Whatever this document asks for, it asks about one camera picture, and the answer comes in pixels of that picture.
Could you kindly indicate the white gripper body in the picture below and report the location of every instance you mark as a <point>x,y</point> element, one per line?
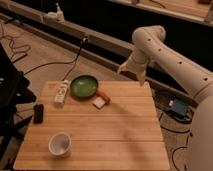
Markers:
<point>136,63</point>

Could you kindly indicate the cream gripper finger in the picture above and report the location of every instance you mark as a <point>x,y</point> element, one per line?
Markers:
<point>122,68</point>
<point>141,78</point>

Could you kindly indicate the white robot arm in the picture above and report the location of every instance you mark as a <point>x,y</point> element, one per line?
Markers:
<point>193,78</point>

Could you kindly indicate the green ceramic bowl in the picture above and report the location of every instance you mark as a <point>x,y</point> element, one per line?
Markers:
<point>84,86</point>

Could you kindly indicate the orange red small object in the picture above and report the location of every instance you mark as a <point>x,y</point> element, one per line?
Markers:
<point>103,96</point>

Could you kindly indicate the blue box on floor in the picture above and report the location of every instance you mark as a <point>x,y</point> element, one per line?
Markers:
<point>178,108</point>

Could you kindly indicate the wooden board table top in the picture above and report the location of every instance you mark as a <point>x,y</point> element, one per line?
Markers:
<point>124,135</point>

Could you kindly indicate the white remote control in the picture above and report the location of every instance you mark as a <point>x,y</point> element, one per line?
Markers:
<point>61,93</point>

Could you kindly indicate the black rectangular device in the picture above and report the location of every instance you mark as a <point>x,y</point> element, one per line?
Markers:
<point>38,113</point>

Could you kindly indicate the white paper cup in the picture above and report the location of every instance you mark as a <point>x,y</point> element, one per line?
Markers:
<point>60,145</point>

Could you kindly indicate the black chair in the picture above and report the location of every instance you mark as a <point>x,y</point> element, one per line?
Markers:
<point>13,90</point>

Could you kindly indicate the long metal rail beam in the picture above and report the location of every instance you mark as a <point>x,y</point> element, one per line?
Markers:
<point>83,35</point>

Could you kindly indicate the white object on rail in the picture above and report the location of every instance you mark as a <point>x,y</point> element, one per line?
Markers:
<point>58,15</point>

